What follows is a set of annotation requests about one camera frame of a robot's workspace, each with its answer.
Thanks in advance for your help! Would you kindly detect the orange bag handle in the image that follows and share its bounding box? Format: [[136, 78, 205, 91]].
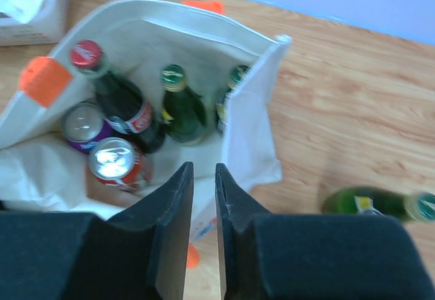
[[18, 56, 73, 108]]

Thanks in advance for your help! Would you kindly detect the glass cola bottle red cap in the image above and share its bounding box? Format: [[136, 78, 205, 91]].
[[69, 39, 165, 154]]

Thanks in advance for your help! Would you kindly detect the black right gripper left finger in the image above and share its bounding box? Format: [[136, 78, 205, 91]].
[[1, 162, 194, 299]]

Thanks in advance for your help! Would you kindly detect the white plastic basket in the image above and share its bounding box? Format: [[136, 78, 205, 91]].
[[1, 0, 69, 46]]

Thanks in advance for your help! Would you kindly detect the red soda can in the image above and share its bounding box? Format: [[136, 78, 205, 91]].
[[88, 137, 154, 193]]

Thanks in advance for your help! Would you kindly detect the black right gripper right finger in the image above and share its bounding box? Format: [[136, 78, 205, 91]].
[[215, 163, 434, 299]]

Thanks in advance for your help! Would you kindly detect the purple soda can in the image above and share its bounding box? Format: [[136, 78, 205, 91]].
[[61, 102, 114, 154]]

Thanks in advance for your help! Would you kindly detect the white canvas tote bag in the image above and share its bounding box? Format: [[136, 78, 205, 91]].
[[1, 0, 292, 241]]

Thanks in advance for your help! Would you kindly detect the green glass bottle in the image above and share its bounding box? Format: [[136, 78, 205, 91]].
[[160, 64, 207, 146], [321, 186, 434, 222], [215, 65, 250, 135]]

